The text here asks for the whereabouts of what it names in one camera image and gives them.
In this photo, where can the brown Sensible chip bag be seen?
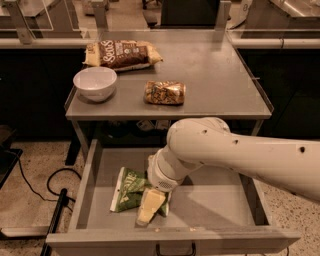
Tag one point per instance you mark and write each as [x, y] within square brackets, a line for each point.
[122, 55]

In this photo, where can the open grey drawer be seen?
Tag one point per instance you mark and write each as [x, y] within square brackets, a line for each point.
[218, 210]

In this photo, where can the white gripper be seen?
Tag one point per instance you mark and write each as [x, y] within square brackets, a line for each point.
[157, 178]

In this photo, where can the white bowl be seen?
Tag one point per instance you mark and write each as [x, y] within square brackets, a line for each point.
[96, 83]

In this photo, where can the black floor bar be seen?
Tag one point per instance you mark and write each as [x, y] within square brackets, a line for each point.
[61, 203]

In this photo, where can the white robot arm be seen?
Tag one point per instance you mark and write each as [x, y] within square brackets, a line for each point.
[288, 164]

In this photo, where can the green jalapeno chip bag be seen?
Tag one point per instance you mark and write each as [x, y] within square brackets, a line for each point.
[130, 187]

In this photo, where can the white horizontal rail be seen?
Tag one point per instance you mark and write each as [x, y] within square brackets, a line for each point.
[46, 43]

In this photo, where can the black drawer handle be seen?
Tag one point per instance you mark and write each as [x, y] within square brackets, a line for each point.
[176, 249]

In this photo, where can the gold snack packet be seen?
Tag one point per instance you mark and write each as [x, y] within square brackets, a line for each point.
[165, 92]

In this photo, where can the grey metal counter table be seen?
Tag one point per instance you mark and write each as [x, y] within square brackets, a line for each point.
[201, 75]

